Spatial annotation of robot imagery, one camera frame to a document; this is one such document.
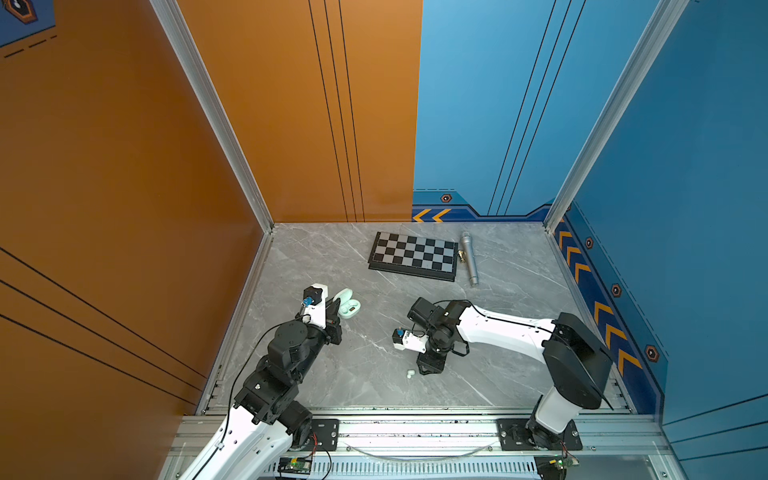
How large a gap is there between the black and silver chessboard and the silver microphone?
0.13ft

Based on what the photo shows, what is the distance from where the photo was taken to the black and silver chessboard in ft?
3.43

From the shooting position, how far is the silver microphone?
1.04m
